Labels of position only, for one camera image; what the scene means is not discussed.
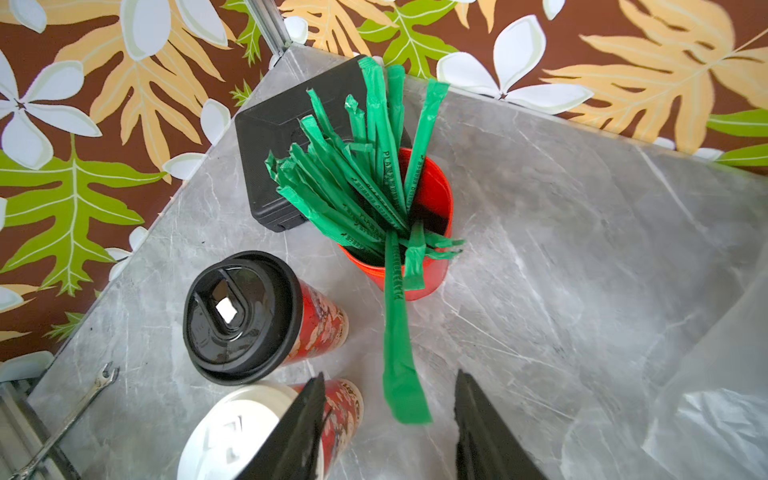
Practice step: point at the white lid cup front left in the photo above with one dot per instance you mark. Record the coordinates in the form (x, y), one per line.
(237, 428)

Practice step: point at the steel wrench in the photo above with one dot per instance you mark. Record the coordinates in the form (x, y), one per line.
(106, 377)

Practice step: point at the black lid red cup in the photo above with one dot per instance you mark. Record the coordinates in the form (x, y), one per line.
(249, 314)

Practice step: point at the green straw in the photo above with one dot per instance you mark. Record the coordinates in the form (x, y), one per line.
(402, 389)

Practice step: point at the black plastic case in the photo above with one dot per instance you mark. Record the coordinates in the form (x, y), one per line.
(282, 144)

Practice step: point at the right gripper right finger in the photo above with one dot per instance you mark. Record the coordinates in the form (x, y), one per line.
(486, 448)

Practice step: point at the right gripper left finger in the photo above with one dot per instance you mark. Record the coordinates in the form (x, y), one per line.
(292, 450)

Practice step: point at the clear plastic carrier bag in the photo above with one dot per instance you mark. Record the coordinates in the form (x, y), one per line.
(710, 420)

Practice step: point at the green wrapped straws bundle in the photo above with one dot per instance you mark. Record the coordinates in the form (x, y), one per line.
(411, 160)

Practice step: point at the red straw holder cup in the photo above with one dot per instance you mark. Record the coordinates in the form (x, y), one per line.
(434, 205)

